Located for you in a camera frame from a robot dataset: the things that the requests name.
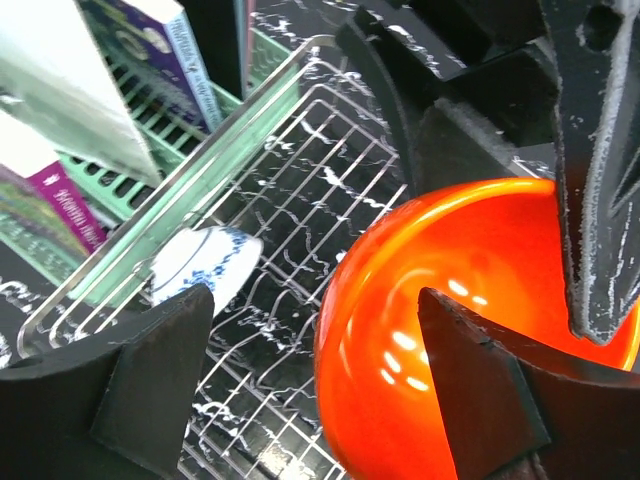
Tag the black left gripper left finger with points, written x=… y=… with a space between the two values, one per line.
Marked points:
x=113 y=405

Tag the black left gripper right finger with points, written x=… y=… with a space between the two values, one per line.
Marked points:
x=514 y=408

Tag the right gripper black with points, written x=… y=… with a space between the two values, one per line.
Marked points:
x=501 y=99

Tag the orange plastic bowl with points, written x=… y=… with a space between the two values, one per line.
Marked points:
x=492 y=246

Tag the blue white porcelain bowl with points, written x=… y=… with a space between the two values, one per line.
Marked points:
x=220 y=257

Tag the purple illustrated book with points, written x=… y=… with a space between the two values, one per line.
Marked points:
x=48 y=203

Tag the green plastic file organizer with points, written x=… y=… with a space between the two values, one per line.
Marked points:
x=114 y=193

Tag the blue spine book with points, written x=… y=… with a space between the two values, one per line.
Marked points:
x=154 y=40

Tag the metal wire dish rack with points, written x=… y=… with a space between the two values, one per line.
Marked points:
x=262 y=213

